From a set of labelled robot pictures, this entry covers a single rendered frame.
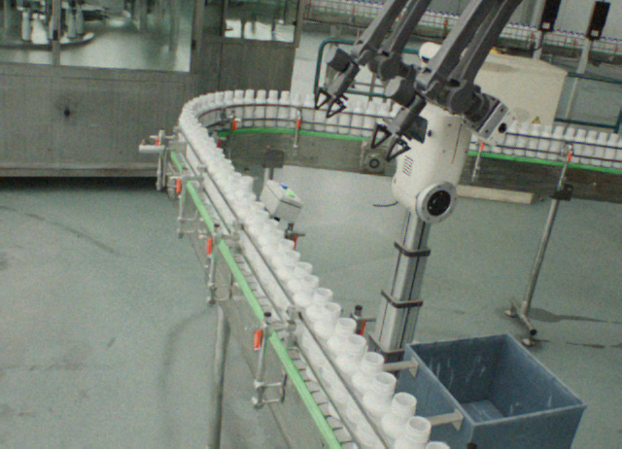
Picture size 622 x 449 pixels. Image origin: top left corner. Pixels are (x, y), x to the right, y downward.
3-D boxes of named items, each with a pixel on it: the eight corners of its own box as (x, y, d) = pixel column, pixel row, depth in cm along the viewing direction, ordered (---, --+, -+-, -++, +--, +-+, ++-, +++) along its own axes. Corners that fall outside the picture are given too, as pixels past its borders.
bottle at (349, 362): (325, 419, 125) (338, 345, 119) (328, 399, 130) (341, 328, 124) (357, 425, 124) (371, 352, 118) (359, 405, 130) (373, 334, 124)
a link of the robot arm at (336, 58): (374, 53, 229) (362, 50, 236) (350, 35, 223) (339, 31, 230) (355, 83, 231) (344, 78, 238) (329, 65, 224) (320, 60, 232)
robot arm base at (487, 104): (485, 93, 209) (463, 125, 211) (469, 80, 205) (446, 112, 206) (501, 101, 202) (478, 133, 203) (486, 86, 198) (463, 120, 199)
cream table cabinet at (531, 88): (510, 182, 644) (540, 59, 600) (533, 204, 587) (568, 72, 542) (399, 168, 633) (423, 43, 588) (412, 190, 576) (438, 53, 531)
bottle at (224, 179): (227, 213, 211) (232, 163, 205) (236, 221, 207) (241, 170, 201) (210, 215, 208) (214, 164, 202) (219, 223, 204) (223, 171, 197)
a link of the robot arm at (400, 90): (444, 86, 192) (430, 78, 199) (418, 64, 186) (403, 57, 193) (421, 120, 194) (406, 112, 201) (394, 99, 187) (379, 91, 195)
